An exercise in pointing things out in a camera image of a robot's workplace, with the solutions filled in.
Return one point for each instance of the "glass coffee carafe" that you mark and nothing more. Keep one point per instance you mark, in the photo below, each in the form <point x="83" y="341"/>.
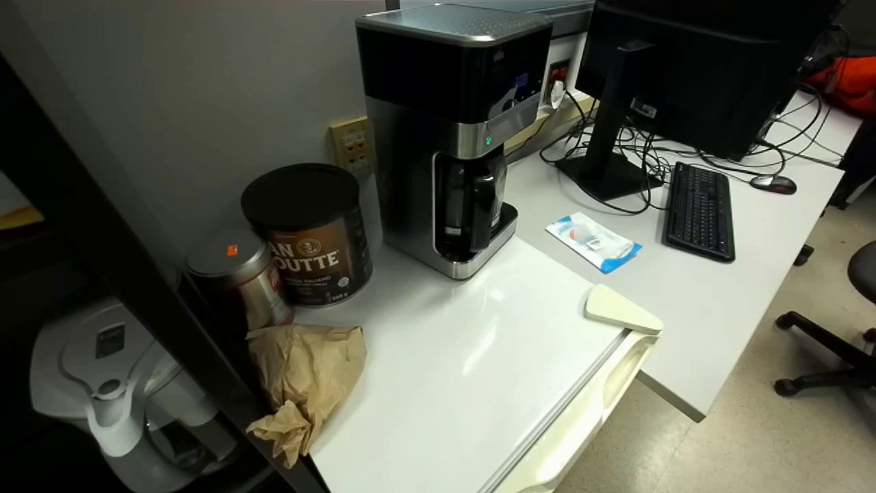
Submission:
<point x="467" y="195"/>

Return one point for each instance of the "brown coffee can black lid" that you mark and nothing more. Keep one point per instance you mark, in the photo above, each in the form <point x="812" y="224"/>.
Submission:
<point x="319" y="262"/>

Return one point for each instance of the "black and silver coffee maker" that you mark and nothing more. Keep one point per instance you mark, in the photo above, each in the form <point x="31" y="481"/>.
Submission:
<point x="429" y="65"/>

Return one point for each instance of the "blue and white wipes packet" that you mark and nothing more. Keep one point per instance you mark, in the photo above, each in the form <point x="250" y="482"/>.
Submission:
<point x="592" y="241"/>

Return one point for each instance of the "beige power strip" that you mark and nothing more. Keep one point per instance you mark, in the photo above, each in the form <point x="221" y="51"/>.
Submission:
<point x="549" y="125"/>

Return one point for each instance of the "crumpled brown paper bag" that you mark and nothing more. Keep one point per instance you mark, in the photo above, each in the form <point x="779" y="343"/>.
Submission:
<point x="304" y="365"/>

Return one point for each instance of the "black monitor stand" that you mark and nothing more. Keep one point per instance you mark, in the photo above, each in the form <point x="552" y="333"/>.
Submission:
<point x="608" y="169"/>

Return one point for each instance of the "cream plastic wedge piece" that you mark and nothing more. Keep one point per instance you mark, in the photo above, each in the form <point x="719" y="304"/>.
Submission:
<point x="621" y="307"/>

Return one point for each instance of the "silver canister orange dot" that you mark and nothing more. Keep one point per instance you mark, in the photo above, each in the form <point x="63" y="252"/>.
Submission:
<point x="246" y="272"/>

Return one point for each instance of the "white box with red label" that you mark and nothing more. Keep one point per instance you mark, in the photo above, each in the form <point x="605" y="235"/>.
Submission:
<point x="566" y="70"/>

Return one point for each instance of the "black keyboard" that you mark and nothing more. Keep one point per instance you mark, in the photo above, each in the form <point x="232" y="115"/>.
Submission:
<point x="700" y="211"/>

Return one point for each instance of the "black computer monitor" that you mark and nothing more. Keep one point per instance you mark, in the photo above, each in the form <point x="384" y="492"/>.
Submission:
<point x="712" y="84"/>

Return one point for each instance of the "black computer mouse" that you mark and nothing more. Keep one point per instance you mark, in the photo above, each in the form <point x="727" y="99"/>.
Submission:
<point x="772" y="184"/>

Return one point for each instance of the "white water filter pitcher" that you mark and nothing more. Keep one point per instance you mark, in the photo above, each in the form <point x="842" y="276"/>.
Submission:
<point x="92" y="351"/>

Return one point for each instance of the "black office chair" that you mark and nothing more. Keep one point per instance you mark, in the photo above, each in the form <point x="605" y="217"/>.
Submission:
<point x="863" y="276"/>

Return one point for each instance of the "orange bag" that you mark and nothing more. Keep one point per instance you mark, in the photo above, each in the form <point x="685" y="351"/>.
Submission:
<point x="850" y="84"/>

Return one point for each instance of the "beige wall outlet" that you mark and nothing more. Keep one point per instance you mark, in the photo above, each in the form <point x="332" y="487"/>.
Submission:
<point x="351" y="140"/>

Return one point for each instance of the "black shelf frame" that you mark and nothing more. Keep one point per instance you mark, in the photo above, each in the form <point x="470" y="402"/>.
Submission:
<point x="120" y="265"/>

